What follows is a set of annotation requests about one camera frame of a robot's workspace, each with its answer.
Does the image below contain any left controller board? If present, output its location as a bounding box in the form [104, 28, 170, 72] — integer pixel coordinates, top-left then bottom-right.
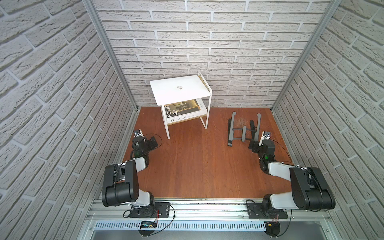
[140, 221, 158, 229]

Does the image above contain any black laptop stand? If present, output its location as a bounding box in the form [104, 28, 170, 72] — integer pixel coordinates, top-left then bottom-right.
[228, 112, 262, 147]

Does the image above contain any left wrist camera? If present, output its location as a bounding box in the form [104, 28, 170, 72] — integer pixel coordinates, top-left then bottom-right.
[133, 129, 144, 138]

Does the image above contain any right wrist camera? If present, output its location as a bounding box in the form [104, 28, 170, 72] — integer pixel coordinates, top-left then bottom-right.
[259, 131, 271, 146]

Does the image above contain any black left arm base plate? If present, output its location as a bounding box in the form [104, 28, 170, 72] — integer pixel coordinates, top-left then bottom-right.
[128, 202, 171, 219]

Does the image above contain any controller board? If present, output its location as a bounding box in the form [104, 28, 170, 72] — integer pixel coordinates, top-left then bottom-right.
[140, 221, 158, 229]
[265, 222, 281, 238]

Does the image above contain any white side table wooden top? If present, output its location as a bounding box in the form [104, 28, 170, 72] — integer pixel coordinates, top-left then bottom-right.
[150, 73, 213, 139]

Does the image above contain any Folio magazine book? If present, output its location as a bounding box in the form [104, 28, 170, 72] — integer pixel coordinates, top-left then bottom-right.
[164, 99, 208, 125]

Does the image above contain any aluminium frame rail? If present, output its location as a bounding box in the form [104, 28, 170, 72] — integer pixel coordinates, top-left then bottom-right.
[86, 197, 334, 223]

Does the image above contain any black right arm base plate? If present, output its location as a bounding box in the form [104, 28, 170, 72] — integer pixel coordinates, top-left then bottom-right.
[246, 201, 289, 220]

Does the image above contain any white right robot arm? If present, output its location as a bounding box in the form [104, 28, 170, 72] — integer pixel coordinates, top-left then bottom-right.
[249, 140, 336, 212]

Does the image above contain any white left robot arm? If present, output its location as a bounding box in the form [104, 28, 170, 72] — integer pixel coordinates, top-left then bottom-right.
[102, 135, 159, 209]

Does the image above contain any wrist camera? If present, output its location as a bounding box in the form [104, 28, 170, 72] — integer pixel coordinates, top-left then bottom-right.
[133, 129, 144, 138]
[259, 131, 271, 146]

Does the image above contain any right controller board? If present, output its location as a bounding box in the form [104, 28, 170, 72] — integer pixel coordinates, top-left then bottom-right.
[265, 222, 281, 238]

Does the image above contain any silver laptop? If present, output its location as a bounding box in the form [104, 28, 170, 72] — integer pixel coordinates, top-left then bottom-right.
[150, 75, 212, 106]

